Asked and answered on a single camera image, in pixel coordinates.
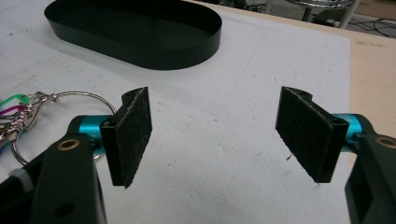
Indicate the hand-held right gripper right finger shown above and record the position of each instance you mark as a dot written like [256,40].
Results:
[311,130]

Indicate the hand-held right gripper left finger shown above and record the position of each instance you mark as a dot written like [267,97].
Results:
[127,140]

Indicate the black oval tray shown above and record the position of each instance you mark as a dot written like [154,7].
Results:
[137,32]

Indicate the white foam mat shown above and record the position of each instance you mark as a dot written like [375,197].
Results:
[218,124]

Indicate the chrome stool base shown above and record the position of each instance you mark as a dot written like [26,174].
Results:
[323,7]

